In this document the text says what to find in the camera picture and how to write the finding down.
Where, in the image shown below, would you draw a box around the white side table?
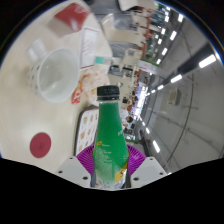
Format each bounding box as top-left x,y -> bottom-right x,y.
118,0 -> 158,11

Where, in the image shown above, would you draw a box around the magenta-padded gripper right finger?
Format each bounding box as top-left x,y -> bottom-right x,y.
125,143 -> 168,189

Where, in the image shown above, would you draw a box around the red sauce packet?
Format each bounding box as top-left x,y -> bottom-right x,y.
70,81 -> 84,105

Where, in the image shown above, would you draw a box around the small teal bottle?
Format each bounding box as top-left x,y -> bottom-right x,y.
94,55 -> 118,66

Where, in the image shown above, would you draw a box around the printed paper tray liner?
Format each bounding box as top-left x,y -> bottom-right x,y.
78,108 -> 100,153

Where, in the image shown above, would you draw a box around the green drink bottle black cap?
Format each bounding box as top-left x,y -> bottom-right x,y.
90,84 -> 130,190

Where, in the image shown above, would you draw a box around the crumpled food wrapper paper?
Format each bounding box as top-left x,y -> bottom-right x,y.
79,64 -> 111,108

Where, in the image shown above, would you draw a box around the white printed paper sheet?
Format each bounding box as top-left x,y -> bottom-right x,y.
81,26 -> 101,69

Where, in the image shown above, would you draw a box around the white polka-dot mug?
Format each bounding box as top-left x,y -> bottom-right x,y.
26,39 -> 81,104

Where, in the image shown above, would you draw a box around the flat round red coaster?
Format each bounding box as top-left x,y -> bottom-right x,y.
29,132 -> 53,159

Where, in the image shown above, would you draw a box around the ceiling air conditioner unit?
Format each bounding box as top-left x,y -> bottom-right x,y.
168,88 -> 183,107

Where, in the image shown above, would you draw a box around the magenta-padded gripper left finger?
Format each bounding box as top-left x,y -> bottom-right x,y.
54,143 -> 98,189

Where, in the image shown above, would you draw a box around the ceiling lights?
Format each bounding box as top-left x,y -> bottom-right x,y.
143,4 -> 218,154

